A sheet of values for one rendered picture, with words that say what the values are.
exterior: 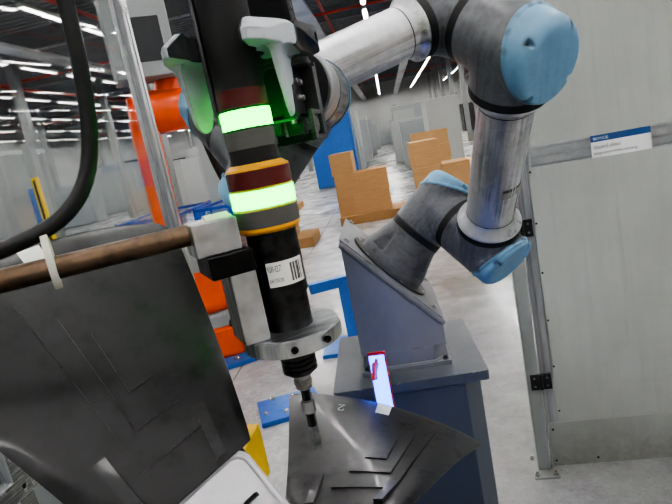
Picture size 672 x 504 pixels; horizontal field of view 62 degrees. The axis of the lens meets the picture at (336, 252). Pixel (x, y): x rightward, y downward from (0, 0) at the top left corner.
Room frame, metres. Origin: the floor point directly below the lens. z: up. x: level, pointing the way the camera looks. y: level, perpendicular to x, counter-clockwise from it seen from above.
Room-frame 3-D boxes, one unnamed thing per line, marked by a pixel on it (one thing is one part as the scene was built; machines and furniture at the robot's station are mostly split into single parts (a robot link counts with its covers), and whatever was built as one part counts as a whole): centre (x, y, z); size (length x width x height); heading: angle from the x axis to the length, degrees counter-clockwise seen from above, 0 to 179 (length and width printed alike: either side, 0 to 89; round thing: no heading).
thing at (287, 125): (0.49, 0.02, 1.53); 0.12 x 0.08 x 0.09; 169
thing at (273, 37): (0.38, 0.01, 1.53); 0.09 x 0.03 x 0.06; 179
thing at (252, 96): (0.38, 0.04, 1.52); 0.03 x 0.03 x 0.01
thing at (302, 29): (0.43, 0.01, 1.55); 0.09 x 0.05 x 0.02; 179
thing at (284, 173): (0.38, 0.04, 1.47); 0.04 x 0.04 x 0.01
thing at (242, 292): (0.38, 0.05, 1.40); 0.09 x 0.07 x 0.10; 114
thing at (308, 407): (0.38, 0.04, 1.29); 0.01 x 0.01 x 0.05
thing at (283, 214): (0.38, 0.04, 1.44); 0.04 x 0.04 x 0.01
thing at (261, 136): (0.38, 0.04, 1.49); 0.03 x 0.03 x 0.01
